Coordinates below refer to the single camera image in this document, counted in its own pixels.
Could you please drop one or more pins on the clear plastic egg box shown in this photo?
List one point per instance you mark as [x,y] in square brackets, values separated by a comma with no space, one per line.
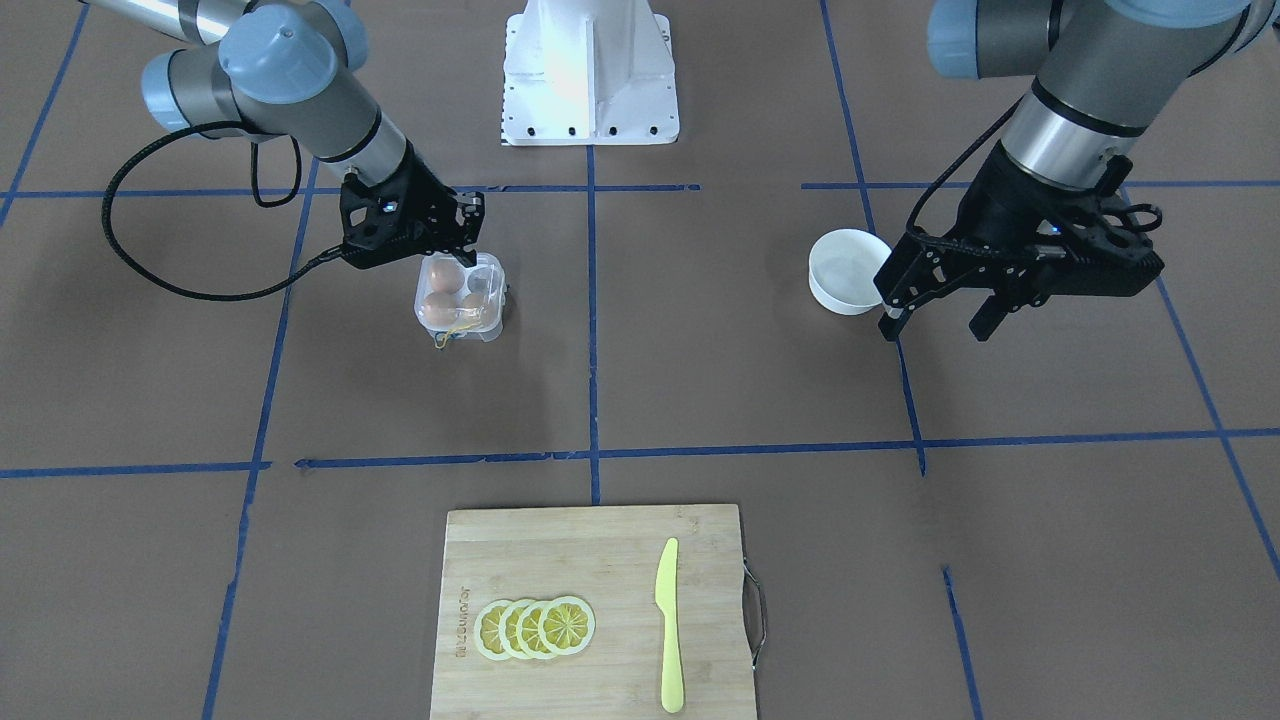
[489,277]

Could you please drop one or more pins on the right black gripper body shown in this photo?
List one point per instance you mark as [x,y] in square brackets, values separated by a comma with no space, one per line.
[424,189]

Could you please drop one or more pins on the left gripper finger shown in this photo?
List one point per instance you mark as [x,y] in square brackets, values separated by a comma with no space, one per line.
[992,313]
[894,320]

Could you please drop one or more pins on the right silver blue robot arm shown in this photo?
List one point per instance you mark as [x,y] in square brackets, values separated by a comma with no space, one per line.
[263,69]

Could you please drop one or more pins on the yellow plastic knife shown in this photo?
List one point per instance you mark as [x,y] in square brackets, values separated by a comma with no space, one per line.
[672,683]

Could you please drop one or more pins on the wooden cutting board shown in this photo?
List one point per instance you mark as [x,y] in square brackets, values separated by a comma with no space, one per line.
[608,556]

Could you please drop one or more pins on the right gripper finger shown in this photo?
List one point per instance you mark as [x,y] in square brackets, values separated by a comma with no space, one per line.
[465,252]

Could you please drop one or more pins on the brown egg in box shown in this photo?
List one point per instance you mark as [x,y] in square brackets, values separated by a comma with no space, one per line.
[440,310]
[446,275]
[476,309]

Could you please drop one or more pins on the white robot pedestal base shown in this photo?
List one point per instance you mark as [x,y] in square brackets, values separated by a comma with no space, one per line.
[589,73]

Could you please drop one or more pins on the white ceramic bowl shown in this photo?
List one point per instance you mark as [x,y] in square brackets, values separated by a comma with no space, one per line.
[842,265]

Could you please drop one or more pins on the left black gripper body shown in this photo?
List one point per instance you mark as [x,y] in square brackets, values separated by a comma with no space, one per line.
[988,212]

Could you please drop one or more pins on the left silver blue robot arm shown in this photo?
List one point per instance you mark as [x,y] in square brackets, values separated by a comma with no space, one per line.
[1101,72]

